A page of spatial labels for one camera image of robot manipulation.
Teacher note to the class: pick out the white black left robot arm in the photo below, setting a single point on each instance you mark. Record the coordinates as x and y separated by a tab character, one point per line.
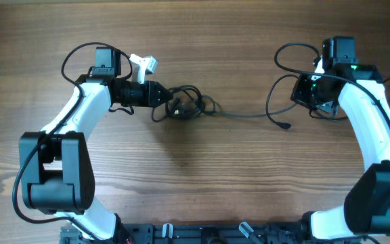
56	176

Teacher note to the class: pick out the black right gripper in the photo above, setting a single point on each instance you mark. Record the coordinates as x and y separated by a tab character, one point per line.
300	91

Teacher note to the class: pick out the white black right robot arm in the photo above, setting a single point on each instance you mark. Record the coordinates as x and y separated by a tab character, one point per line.
341	81

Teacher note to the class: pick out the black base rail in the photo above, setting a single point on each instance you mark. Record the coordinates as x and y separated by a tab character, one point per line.
269	233

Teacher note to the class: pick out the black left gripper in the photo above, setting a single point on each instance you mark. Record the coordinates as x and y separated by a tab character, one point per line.
152	93

